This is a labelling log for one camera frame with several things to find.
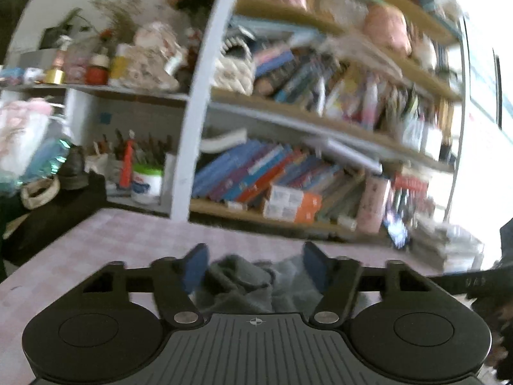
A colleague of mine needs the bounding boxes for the iridescent plastic bag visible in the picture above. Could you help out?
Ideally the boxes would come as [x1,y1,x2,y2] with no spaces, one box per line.
[1,136,72,197]

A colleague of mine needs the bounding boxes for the grey knit sweater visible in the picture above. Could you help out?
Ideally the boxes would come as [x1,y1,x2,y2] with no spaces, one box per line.
[192,255,322,317]

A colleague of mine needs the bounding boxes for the white quilted handbag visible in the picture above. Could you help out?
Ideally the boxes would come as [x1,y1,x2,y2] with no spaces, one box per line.
[211,37,256,96]

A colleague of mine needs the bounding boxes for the white wrist watch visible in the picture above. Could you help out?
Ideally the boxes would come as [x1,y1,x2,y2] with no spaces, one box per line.
[20,175,60,210]

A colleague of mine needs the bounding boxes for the black box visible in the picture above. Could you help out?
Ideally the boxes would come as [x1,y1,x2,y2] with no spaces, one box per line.
[1,172,106,266]

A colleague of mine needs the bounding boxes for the orange white box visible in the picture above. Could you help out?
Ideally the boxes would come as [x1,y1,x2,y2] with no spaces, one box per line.
[267,185,322,210]
[262,200,317,223]

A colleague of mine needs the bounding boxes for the red tassel ornament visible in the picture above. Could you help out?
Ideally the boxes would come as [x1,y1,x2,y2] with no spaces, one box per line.
[119,130,135,190]

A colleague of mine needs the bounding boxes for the upper orange white box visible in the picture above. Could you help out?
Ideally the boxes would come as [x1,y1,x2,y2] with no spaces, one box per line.
[267,185,322,210]

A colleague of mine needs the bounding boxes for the white wooden bookshelf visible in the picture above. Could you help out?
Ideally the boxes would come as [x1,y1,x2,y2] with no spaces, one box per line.
[1,0,460,240]

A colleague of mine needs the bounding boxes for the row of books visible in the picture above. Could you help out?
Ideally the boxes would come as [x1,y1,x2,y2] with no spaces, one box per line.
[189,140,364,225]

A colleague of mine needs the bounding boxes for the lower orange white box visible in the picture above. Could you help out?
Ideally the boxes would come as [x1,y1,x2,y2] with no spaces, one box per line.
[262,200,317,223]

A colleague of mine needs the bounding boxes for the pink cartoon table mat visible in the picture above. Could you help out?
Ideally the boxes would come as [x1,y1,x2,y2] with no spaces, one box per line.
[0,207,442,329]

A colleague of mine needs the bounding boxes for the gold tape roll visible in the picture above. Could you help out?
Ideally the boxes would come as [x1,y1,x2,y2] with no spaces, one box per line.
[44,68,65,85]

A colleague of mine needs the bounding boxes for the pink white plush toy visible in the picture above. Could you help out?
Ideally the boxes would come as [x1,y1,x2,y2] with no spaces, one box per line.
[1,98,53,178]

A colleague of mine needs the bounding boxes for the black leather shoe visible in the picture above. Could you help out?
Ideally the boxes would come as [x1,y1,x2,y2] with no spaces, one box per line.
[56,145,89,190]

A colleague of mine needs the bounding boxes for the stack of notebooks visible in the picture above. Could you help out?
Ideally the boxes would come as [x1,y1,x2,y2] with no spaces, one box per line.
[409,217,484,274]

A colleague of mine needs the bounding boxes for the white green-lid pen jar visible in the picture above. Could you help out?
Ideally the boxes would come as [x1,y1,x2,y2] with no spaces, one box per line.
[131,163,164,205]

